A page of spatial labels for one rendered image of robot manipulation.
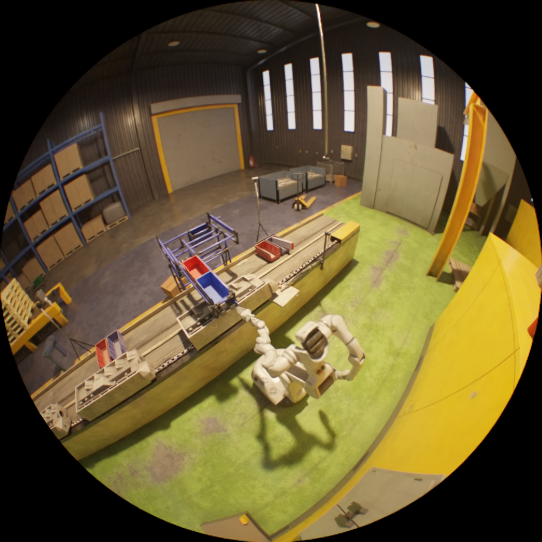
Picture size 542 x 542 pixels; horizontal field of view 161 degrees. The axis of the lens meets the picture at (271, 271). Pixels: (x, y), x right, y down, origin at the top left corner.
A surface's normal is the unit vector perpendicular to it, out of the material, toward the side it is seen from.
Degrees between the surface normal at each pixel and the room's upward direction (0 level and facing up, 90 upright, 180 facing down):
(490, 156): 90
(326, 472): 0
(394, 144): 90
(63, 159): 90
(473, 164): 90
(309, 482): 0
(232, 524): 0
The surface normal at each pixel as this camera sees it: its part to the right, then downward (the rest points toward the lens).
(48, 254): 0.69, 0.44
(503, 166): -0.72, 0.49
